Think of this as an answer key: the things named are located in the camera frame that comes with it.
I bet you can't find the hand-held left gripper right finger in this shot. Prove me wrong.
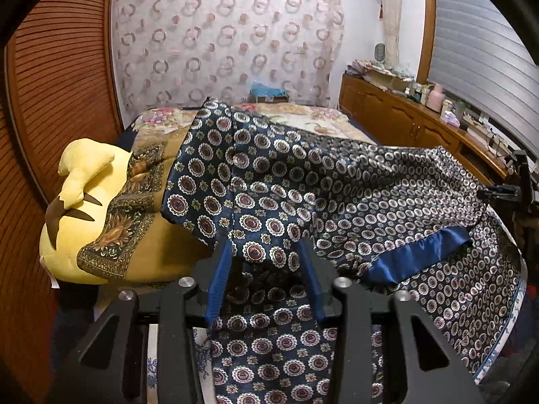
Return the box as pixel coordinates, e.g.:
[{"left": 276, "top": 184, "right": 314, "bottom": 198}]
[{"left": 297, "top": 238, "right": 485, "bottom": 404}]

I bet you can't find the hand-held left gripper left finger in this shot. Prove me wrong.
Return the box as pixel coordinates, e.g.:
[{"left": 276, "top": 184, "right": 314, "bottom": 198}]
[{"left": 51, "top": 240, "right": 234, "bottom": 404}]

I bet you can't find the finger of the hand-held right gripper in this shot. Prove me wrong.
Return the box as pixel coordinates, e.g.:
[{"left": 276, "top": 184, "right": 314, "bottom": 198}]
[{"left": 478, "top": 184, "right": 520, "bottom": 203}]

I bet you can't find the navy circle patterned shirt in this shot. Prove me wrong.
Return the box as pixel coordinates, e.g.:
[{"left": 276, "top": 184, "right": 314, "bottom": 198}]
[{"left": 160, "top": 97, "right": 525, "bottom": 404}]

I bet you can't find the blue and white floral sheet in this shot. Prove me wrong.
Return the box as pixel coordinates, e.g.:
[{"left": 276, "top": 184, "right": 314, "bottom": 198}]
[{"left": 145, "top": 326, "right": 527, "bottom": 404}]

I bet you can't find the pink bottle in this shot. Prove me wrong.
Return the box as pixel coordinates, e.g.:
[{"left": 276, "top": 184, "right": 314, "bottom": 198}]
[{"left": 426, "top": 83, "right": 444, "bottom": 112}]

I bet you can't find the row of small bottles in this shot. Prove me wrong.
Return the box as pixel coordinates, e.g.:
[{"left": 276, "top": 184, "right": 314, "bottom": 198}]
[{"left": 404, "top": 83, "right": 428, "bottom": 104}]

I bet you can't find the long wooden cabinet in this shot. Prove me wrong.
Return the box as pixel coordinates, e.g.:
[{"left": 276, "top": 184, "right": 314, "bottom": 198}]
[{"left": 339, "top": 73, "right": 510, "bottom": 181}]

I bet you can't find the grey window blind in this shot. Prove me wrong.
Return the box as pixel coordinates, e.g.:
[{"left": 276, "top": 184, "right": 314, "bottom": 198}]
[{"left": 427, "top": 0, "right": 539, "bottom": 131}]

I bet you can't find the yellow plush toy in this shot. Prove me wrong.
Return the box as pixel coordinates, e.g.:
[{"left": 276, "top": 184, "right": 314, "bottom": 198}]
[{"left": 39, "top": 137, "right": 135, "bottom": 287}]

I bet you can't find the cream floral blanket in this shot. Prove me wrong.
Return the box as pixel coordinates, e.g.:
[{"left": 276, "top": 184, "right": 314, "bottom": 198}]
[{"left": 126, "top": 103, "right": 377, "bottom": 152}]

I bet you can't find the blue box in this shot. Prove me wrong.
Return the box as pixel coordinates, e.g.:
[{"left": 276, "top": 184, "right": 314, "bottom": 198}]
[{"left": 249, "top": 83, "right": 289, "bottom": 104}]

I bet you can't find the beige side curtain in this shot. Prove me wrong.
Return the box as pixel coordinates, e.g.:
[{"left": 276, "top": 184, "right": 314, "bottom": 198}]
[{"left": 377, "top": 0, "right": 401, "bottom": 66}]

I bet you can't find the brown louvered wooden wardrobe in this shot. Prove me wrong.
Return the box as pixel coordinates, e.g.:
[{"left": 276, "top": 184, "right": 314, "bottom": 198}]
[{"left": 0, "top": 0, "right": 127, "bottom": 404}]

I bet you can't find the wooden window frame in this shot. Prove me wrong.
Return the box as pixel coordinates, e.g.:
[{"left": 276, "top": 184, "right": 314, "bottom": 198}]
[{"left": 417, "top": 0, "right": 439, "bottom": 82}]

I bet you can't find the sheer ring patterned curtain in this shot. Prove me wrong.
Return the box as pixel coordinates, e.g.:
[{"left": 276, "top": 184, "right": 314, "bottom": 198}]
[{"left": 110, "top": 0, "right": 344, "bottom": 114}]

